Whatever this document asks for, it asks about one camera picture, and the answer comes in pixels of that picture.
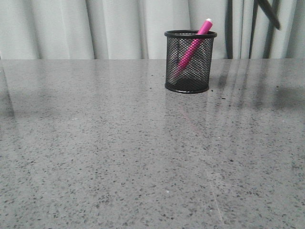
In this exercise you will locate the pink highlighter pen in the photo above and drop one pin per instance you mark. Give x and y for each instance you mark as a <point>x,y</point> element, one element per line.
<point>206,26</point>

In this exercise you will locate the grey orange scissors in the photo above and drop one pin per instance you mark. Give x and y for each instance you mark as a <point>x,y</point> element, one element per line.
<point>269,12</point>

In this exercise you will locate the black mesh pen holder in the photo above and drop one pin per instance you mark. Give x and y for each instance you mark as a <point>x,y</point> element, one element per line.
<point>195,77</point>

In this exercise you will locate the grey curtain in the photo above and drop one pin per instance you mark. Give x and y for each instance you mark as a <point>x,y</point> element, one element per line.
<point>134,29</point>

